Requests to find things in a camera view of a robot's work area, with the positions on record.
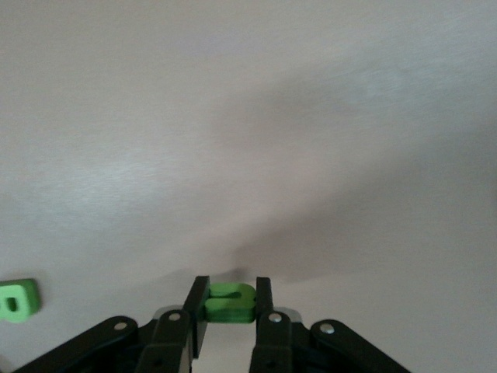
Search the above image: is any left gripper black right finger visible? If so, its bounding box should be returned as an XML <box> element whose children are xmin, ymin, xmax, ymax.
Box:
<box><xmin>248</xmin><ymin>277</ymin><xmax>412</xmax><ymax>373</ymax></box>

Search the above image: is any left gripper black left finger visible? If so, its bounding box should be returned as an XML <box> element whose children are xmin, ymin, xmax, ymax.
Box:
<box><xmin>11</xmin><ymin>276</ymin><xmax>211</xmax><ymax>373</ymax></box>

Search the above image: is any green letter U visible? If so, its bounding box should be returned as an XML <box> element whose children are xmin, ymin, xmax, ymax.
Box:
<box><xmin>203</xmin><ymin>282</ymin><xmax>257</xmax><ymax>324</ymax></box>

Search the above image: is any green letter B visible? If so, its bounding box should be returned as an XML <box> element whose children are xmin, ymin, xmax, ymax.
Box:
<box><xmin>0</xmin><ymin>278</ymin><xmax>40</xmax><ymax>325</ymax></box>

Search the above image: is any brown table cover sheet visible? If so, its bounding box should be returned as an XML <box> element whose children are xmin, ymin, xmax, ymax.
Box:
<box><xmin>0</xmin><ymin>0</ymin><xmax>497</xmax><ymax>373</ymax></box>

